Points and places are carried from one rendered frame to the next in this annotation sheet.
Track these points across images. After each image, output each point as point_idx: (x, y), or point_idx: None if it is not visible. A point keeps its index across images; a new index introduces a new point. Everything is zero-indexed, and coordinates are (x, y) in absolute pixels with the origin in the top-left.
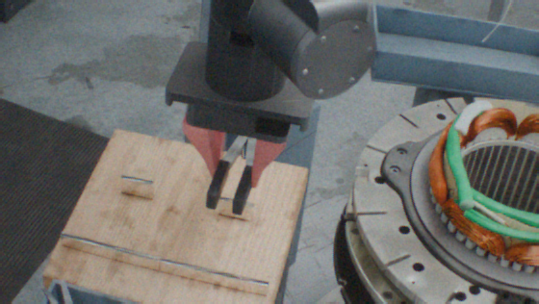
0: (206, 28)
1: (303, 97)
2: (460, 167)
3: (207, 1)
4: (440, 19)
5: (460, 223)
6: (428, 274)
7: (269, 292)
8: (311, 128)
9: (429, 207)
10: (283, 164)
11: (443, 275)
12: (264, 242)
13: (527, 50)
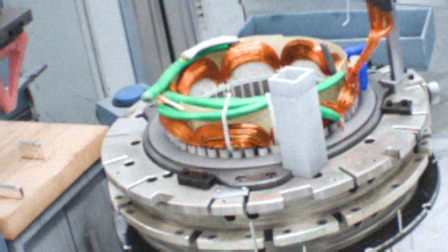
0: (133, 70)
1: (1, 24)
2: (163, 77)
3: (127, 44)
4: (315, 17)
5: (162, 122)
6: (134, 167)
7: (26, 198)
8: None
9: (162, 124)
10: (90, 125)
11: (146, 167)
12: (43, 170)
13: (413, 31)
